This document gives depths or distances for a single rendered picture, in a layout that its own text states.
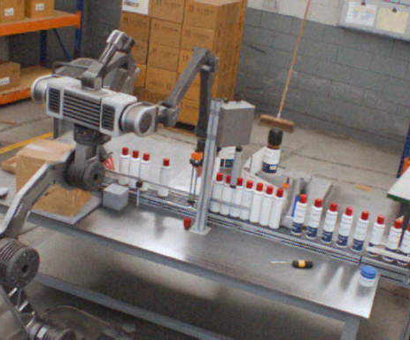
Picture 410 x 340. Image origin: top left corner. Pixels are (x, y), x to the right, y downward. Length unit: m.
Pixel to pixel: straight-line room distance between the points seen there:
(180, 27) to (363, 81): 2.20
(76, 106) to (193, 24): 3.91
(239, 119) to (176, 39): 3.80
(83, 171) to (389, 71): 5.07
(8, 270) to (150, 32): 4.54
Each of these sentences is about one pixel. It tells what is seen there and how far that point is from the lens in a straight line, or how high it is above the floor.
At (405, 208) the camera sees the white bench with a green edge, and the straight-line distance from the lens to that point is 4.20.
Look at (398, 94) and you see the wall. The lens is 7.44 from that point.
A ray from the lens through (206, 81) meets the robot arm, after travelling 3.08.
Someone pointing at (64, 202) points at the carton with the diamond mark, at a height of 0.92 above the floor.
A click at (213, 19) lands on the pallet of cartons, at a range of 6.51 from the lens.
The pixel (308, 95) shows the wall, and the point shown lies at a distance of 7.76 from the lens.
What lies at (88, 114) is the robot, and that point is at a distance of 2.77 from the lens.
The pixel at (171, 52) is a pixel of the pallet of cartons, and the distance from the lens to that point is 6.75.
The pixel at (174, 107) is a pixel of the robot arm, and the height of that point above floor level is 1.47.
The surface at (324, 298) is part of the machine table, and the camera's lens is 2.84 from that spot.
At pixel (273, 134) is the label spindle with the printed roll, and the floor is 1.16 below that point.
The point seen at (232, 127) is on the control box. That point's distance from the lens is 2.96.
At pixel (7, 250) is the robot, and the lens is 2.68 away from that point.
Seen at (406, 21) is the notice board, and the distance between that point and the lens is 7.20.
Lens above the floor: 2.32
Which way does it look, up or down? 23 degrees down
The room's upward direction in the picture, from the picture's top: 8 degrees clockwise
